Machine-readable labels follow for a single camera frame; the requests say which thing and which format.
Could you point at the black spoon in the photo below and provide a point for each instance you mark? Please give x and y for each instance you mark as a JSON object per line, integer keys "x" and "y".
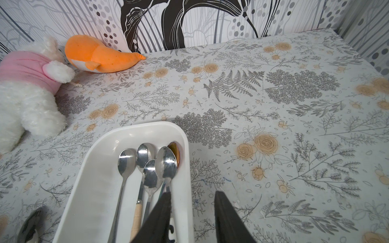
{"x": 28, "y": 232}

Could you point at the orange plush toy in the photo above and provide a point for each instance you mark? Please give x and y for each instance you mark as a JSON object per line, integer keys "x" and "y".
{"x": 87, "y": 53}

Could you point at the iridescent gold spoon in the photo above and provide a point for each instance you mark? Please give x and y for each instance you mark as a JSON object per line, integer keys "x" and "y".
{"x": 175, "y": 149}

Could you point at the silver white handled spoon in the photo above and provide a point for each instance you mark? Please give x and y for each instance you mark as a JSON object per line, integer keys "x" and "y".
{"x": 166, "y": 168}

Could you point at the white rectangular storage box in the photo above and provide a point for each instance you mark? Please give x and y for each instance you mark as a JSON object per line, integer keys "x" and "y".
{"x": 89, "y": 213}

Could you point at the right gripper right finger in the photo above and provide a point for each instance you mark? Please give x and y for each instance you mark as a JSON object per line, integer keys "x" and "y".
{"x": 228, "y": 225}

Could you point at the long silver spoon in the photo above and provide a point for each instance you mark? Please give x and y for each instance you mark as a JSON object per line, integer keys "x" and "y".
{"x": 126, "y": 166}

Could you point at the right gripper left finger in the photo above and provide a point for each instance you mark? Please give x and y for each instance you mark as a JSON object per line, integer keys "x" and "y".
{"x": 155, "y": 229}

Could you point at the wooden handled silver spoon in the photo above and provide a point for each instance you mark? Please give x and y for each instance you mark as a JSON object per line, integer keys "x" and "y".
{"x": 144, "y": 154}

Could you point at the white plush bear pink shirt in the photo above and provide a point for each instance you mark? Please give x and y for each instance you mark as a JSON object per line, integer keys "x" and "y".
{"x": 30, "y": 78}

